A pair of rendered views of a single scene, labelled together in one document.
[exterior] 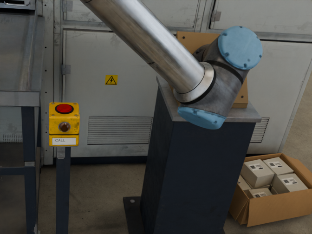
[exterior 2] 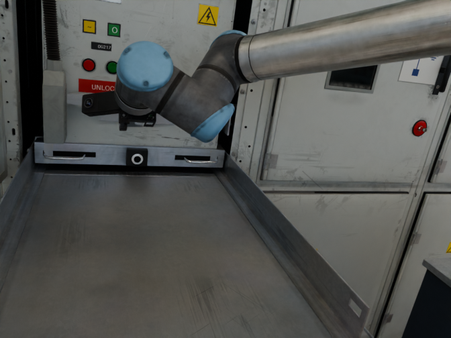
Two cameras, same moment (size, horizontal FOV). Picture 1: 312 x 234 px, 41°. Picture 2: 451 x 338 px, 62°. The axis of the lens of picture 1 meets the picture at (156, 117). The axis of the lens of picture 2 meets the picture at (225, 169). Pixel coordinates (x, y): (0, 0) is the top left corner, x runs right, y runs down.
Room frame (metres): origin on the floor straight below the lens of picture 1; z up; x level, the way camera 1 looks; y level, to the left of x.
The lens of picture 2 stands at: (0.65, 0.67, 1.26)
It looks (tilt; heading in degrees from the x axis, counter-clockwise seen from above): 19 degrees down; 357
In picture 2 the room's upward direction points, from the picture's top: 8 degrees clockwise
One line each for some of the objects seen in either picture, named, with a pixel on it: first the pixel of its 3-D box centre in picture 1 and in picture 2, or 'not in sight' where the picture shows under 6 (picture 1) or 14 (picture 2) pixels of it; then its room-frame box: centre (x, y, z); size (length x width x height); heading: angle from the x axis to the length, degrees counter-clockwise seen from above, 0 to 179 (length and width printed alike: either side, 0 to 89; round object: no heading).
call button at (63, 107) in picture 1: (64, 109); not in sight; (0.94, 0.25, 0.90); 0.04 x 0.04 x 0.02
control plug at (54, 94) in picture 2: not in sight; (55, 106); (1.58, 1.05, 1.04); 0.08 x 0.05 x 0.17; 16
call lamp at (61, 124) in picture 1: (64, 127); not in sight; (0.90, 0.24, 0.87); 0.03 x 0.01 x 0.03; 106
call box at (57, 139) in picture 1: (63, 124); not in sight; (0.94, 0.25, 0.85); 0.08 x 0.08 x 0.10; 16
